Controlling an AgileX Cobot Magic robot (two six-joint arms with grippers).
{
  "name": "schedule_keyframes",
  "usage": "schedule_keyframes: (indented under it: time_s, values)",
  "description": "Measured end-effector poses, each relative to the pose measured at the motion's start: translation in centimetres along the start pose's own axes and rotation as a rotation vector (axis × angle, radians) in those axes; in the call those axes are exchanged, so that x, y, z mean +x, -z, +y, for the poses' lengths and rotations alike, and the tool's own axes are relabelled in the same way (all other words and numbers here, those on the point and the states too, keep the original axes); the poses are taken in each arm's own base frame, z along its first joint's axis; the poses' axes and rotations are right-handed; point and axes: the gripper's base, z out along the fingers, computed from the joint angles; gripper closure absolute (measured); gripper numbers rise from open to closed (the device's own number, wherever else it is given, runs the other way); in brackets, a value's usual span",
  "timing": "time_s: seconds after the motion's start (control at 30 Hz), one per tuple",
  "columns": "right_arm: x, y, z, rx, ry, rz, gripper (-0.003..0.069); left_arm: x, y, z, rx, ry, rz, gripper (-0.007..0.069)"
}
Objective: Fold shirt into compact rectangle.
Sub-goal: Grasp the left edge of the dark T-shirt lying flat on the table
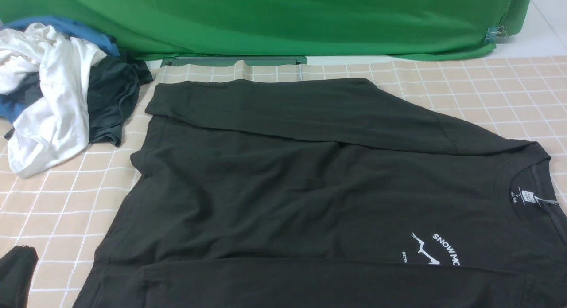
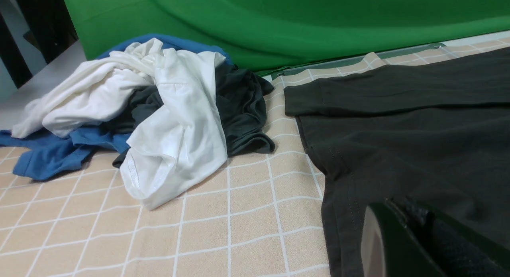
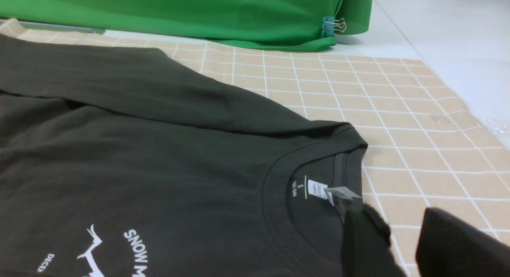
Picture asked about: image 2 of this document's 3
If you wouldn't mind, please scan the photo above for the dark teal crumpled garment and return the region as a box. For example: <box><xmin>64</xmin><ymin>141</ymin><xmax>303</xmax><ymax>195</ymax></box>
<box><xmin>100</xmin><ymin>63</ymin><xmax>275</xmax><ymax>157</ymax></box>

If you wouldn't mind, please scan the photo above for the dark gray long-sleeve top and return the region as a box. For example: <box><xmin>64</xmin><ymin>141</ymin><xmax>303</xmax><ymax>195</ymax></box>
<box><xmin>284</xmin><ymin>48</ymin><xmax>510</xmax><ymax>277</ymax></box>

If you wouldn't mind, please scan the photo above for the white crumpled shirt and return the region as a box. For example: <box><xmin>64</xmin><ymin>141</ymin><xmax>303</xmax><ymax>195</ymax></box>
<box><xmin>11</xmin><ymin>38</ymin><xmax>227</xmax><ymax>210</ymax></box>

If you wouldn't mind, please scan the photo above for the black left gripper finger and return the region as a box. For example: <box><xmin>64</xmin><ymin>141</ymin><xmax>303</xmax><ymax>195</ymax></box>
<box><xmin>361</xmin><ymin>199</ymin><xmax>510</xmax><ymax>277</ymax></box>

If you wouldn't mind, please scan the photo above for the green backdrop cloth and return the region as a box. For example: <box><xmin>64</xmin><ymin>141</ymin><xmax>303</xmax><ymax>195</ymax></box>
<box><xmin>64</xmin><ymin>0</ymin><xmax>510</xmax><ymax>71</ymax></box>

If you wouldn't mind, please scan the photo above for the beige checkered tablecloth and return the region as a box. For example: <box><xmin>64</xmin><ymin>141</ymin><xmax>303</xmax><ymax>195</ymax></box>
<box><xmin>0</xmin><ymin>37</ymin><xmax>509</xmax><ymax>277</ymax></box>

